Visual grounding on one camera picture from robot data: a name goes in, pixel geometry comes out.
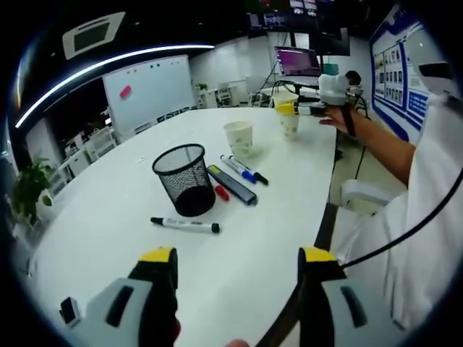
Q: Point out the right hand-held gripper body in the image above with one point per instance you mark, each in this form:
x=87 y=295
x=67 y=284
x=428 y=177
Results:
x=332 y=88

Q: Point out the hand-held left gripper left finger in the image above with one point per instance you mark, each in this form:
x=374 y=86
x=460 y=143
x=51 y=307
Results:
x=144 y=300

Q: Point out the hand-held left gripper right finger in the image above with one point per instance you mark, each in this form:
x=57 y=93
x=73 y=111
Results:
x=325 y=307

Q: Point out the white paper cup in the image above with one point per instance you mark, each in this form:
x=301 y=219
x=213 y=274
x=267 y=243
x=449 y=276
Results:
x=280 y=97
x=290 y=126
x=239 y=141

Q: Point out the black cap whiteboard marker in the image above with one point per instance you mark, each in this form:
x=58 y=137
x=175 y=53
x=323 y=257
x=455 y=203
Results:
x=184 y=225
x=260 y=178

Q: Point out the blue cap whiteboard marker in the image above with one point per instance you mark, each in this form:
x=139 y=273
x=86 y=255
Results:
x=235 y=165

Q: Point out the red cap whiteboard marker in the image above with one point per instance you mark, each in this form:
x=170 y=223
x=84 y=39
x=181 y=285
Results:
x=222 y=192

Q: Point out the black mesh pen holder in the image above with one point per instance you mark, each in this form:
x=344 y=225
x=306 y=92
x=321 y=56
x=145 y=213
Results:
x=188 y=188

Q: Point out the white rolling whiteboard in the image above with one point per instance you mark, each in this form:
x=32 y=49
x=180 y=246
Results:
x=152 y=94

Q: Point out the row of small whiteboard magnets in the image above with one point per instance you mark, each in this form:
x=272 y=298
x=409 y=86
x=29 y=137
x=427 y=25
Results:
x=157 y=66

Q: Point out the pink whiteboard eraser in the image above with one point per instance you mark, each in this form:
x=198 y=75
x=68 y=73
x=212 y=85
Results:
x=125 y=92

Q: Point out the person's right hand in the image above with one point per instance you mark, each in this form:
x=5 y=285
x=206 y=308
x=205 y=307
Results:
x=340 y=119

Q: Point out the person's left hand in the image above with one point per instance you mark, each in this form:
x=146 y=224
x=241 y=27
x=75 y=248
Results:
x=238 y=343

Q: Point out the teal paper bag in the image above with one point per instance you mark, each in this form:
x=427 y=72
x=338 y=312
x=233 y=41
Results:
x=330 y=68

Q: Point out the standing desk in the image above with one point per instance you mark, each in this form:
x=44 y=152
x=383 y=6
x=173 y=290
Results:
x=304 y=86

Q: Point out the laptop with purple screen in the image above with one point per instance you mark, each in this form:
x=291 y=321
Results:
x=296 y=61

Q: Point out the dark switched-off monitor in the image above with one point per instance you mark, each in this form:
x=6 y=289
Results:
x=332 y=41

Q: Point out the group of white office chairs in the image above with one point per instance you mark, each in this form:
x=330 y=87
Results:
x=101 y=141
x=224 y=92

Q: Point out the white chair armrest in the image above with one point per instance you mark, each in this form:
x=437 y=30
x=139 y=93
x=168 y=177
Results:
x=361 y=191

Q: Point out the small potted plant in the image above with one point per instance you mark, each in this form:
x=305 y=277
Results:
x=201 y=86

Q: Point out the curved ceiling light strip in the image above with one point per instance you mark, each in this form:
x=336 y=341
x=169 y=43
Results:
x=162 y=48

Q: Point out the green potted plant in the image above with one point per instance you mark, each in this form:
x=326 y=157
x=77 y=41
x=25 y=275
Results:
x=29 y=188

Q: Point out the tall white cabinet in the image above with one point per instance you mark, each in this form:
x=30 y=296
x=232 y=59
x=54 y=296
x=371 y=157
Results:
x=40 y=144

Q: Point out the white ceiling air vent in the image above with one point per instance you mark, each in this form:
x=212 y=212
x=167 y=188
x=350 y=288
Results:
x=92 y=34

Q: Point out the blue white wall display board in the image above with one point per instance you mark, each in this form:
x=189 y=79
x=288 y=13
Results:
x=394 y=83

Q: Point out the large wall monitor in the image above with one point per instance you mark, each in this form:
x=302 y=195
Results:
x=282 y=18

